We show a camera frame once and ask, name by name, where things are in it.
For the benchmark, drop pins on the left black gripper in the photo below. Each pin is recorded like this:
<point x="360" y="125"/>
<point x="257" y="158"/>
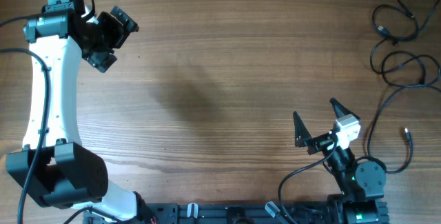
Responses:
<point x="118" y="32"/>

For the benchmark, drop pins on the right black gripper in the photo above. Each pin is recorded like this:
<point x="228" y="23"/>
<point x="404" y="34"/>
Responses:
<point x="303" y="137"/>

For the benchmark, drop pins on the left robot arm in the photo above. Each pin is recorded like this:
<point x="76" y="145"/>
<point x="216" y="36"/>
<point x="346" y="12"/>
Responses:
<point x="52" y="167"/>

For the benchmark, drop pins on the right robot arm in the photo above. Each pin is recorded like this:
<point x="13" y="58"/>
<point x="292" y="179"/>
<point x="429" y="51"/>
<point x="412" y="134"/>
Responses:
<point x="361" y="180"/>

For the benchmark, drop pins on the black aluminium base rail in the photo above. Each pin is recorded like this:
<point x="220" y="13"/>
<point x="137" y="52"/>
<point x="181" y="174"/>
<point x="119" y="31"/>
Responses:
<point x="241" y="213"/>

